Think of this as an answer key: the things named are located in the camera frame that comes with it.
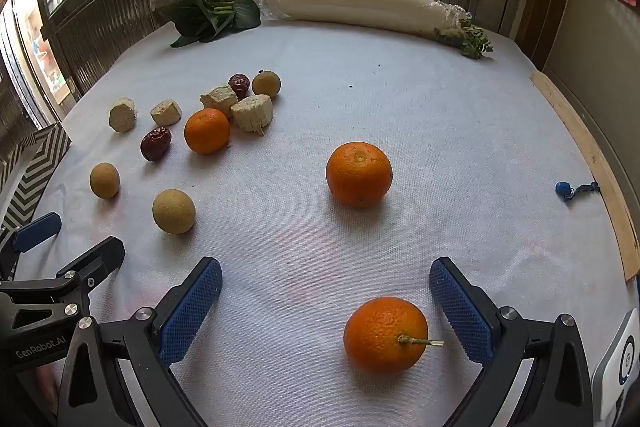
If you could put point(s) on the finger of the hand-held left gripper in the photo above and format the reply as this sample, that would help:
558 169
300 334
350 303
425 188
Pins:
95 259
37 227

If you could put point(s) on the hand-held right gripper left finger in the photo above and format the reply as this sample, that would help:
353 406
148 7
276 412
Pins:
192 307

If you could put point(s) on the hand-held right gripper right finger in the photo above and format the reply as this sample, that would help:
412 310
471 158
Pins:
460 307

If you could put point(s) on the zigzag patterned cardboard box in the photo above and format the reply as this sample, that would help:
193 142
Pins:
35 177

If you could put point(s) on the orange with stem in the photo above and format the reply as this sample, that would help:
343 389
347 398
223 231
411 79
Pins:
386 336

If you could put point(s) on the brown longan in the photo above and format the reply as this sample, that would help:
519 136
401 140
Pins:
173 211
104 180
266 83

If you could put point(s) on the red jujube date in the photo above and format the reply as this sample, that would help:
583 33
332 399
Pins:
239 85
156 143

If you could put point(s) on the pale sugarcane chunk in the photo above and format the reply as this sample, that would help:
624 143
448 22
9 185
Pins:
220 99
166 112
123 114
252 112

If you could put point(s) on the large orange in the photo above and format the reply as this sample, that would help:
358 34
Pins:
359 174

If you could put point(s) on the small mandarin orange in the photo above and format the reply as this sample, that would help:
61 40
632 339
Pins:
207 131

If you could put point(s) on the blue key fob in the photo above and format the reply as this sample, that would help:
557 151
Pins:
564 189

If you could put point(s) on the white electronic device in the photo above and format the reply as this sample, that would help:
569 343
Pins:
620 357

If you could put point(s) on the wooden strip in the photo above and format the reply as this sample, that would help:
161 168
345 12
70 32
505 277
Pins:
585 172

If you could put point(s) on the green bok choy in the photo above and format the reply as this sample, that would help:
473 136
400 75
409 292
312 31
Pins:
215 19

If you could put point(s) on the plastic-wrapped white radish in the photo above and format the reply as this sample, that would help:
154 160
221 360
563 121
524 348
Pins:
360 9

